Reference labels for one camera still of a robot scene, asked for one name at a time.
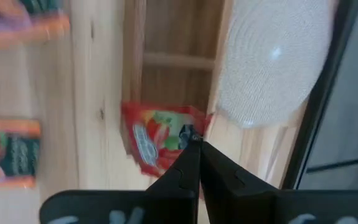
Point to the orange peach tea packet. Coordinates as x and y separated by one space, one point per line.
41 29
16 155

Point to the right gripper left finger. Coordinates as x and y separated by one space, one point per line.
178 186

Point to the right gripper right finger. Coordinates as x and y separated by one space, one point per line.
228 193

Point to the round woven white placemat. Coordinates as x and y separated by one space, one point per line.
275 62

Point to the red strawberry tea packet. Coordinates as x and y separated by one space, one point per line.
153 137

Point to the wooden compartment tray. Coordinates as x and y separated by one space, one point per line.
175 81

